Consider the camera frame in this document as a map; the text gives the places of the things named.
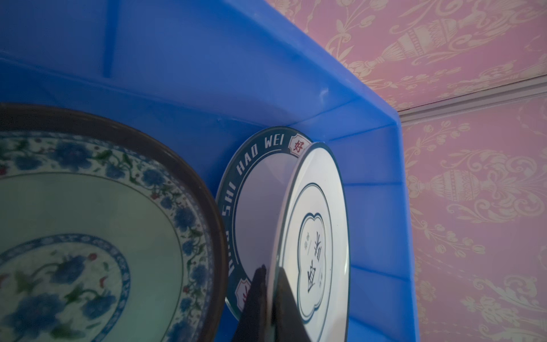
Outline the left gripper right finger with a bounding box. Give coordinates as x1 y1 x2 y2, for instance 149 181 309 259
272 267 311 342

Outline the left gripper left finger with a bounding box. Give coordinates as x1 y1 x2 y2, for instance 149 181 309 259
232 265 268 342

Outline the white plate with flower outline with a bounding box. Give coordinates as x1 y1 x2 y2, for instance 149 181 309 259
268 142 350 341

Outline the green rimmed plate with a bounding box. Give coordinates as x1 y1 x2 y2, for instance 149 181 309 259
216 126 312 319

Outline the teal blue floral plate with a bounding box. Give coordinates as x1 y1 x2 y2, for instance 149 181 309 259
1 103 227 341

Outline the blue plastic bin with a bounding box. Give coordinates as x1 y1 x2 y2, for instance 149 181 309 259
1 1 419 341

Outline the right corner aluminium post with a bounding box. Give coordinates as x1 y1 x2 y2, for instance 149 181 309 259
399 76 546 126

